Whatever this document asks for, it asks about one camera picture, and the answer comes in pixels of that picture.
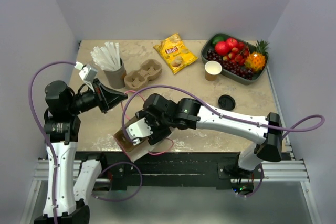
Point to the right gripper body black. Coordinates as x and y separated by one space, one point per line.
159 127

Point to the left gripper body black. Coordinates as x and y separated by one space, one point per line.
85 100

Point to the paper bag pink white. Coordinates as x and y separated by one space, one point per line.
141 147

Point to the black coffee cup lid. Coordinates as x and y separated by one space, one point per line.
226 102

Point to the brown paper coffee cup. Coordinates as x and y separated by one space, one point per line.
212 70

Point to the cardboard cup carrier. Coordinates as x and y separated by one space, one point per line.
123 143
149 70

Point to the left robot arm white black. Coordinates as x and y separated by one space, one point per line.
67 198

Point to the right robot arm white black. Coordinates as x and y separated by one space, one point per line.
161 115

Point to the grey straw holder cup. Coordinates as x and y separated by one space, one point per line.
116 78

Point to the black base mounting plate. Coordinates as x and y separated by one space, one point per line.
175 169

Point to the yellow Lays chips bag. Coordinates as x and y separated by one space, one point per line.
175 53

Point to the dark grape bunch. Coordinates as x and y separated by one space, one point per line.
228 65

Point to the large red apple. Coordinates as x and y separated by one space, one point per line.
222 48

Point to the small red apple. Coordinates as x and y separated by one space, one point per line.
232 43

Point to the orange toy pineapple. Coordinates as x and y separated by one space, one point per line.
257 59

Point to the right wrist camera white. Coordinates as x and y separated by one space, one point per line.
138 130

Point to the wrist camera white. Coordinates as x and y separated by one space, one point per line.
138 130
87 73

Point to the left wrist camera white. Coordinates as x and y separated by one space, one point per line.
87 73

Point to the aluminium rail frame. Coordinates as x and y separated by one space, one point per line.
286 170

